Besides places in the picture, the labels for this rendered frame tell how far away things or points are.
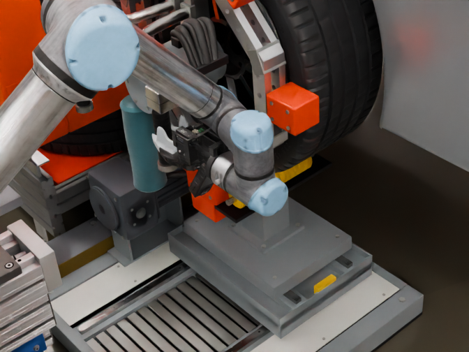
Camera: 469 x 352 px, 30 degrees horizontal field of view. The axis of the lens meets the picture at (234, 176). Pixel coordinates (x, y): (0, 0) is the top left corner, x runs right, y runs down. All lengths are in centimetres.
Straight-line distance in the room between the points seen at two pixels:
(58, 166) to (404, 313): 116
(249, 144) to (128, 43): 34
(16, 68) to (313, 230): 94
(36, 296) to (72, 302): 87
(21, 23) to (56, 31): 96
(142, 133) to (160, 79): 63
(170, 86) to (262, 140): 19
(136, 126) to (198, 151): 45
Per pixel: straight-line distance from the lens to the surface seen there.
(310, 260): 243
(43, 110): 136
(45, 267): 173
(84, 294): 264
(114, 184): 247
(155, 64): 155
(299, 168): 228
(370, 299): 253
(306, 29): 187
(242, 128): 155
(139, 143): 220
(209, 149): 173
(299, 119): 184
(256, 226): 247
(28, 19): 232
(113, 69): 133
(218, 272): 250
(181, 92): 159
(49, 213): 274
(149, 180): 227
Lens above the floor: 187
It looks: 37 degrees down
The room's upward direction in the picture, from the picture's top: 5 degrees counter-clockwise
